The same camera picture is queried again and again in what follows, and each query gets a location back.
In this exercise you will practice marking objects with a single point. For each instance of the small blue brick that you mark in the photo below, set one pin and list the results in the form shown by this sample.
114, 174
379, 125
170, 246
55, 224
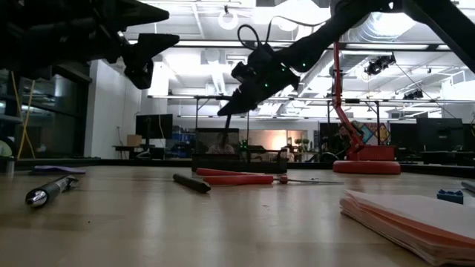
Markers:
449, 197

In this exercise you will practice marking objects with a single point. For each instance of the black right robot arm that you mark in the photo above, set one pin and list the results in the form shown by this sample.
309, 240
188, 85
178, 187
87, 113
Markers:
326, 29

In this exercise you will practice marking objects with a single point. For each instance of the grey pen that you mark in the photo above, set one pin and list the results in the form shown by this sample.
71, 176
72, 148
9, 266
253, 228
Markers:
469, 186

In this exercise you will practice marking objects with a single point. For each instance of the small white cylinder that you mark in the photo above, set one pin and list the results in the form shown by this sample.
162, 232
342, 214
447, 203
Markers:
9, 167

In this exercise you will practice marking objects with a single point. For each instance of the black ceiling spotlight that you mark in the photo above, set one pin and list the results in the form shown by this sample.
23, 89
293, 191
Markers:
375, 66
412, 95

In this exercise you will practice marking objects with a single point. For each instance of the background desk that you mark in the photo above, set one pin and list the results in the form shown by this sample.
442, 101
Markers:
126, 147

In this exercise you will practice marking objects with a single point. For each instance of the wide dark monitor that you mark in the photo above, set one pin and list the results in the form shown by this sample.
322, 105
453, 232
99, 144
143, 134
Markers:
438, 133

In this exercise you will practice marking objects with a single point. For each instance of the purple sticky note pad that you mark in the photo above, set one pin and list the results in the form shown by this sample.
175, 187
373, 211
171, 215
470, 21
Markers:
55, 170

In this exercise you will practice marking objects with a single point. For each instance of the person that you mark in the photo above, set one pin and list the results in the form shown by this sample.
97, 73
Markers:
221, 146

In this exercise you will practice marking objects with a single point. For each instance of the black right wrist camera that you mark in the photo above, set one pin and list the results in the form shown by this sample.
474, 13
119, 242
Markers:
263, 55

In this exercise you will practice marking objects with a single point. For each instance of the black background workstation frame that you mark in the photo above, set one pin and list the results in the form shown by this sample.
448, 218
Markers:
208, 98

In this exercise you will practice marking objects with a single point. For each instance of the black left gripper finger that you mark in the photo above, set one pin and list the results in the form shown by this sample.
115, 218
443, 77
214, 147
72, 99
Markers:
144, 55
141, 13

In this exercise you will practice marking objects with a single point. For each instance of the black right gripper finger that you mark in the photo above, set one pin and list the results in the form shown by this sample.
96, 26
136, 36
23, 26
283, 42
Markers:
243, 98
248, 105

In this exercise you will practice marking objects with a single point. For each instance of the pale green round object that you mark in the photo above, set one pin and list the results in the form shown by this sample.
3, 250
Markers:
4, 150

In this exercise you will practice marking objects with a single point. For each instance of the pink sticky note pad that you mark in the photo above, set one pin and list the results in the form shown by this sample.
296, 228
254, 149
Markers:
415, 219

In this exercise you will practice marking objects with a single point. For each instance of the red desk lamp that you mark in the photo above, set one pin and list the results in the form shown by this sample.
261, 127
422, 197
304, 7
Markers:
365, 167

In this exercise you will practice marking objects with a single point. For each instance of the black computer monitor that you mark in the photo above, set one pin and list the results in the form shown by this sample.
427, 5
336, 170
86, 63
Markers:
154, 126

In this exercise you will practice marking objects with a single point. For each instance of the black mesh desk organizer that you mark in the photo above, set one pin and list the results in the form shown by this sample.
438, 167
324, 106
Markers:
237, 165

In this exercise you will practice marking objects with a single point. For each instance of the cardboard box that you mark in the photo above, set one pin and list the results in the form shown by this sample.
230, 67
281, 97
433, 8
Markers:
134, 140

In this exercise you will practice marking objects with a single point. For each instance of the black pen with silver tip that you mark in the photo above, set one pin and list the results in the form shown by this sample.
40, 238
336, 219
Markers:
48, 191

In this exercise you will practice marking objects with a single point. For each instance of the black aluminium table frame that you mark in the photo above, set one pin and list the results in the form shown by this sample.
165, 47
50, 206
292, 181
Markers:
111, 162

